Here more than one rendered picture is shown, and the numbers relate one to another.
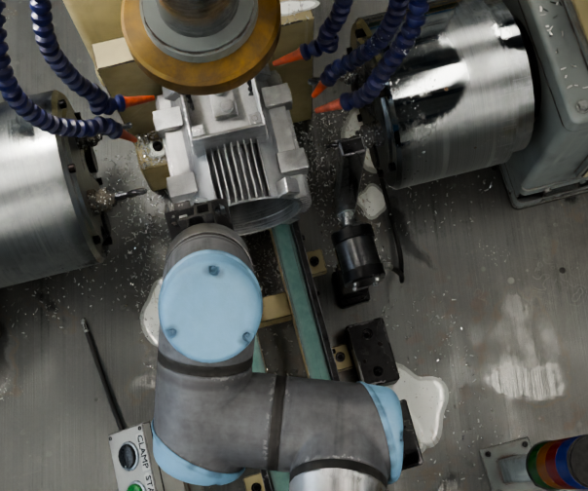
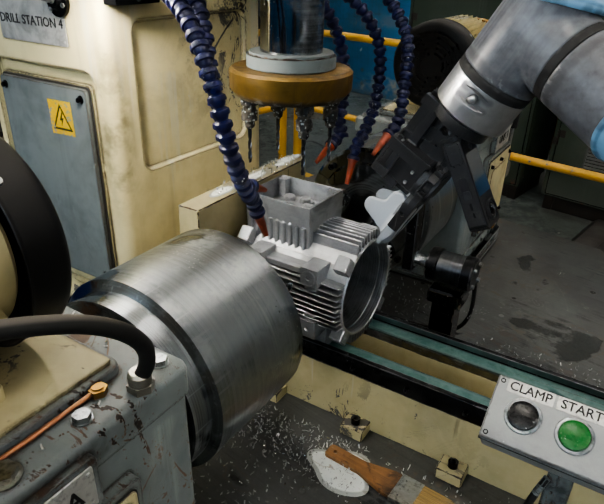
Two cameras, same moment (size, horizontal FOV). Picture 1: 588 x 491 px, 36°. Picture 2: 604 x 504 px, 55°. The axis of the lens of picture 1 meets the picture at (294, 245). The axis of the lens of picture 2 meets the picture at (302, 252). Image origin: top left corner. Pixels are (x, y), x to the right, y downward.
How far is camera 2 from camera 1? 1.04 m
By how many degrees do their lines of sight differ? 53
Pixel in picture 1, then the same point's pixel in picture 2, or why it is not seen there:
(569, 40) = not seen: hidden behind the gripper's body
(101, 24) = (148, 245)
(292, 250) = (396, 329)
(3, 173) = (196, 259)
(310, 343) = (477, 361)
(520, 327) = (538, 329)
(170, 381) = (597, 43)
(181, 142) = (284, 255)
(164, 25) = (287, 56)
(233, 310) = not seen: outside the picture
